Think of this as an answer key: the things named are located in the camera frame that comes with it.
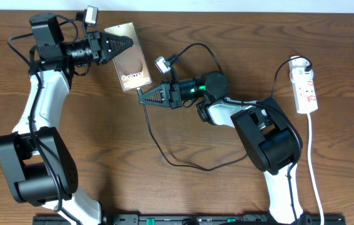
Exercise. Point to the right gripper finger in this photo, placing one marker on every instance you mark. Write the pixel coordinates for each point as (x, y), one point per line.
(155, 99)
(159, 91)

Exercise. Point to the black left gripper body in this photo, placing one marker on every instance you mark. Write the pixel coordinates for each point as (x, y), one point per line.
(97, 50)

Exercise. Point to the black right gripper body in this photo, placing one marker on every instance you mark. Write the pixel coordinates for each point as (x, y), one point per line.
(176, 99)

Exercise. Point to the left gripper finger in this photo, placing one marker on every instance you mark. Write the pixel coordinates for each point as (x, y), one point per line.
(109, 54)
(112, 43)

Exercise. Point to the white USB charger adapter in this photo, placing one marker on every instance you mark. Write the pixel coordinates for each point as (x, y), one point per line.
(300, 65)

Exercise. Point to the white power strip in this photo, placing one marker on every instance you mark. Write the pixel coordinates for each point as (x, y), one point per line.
(303, 90)

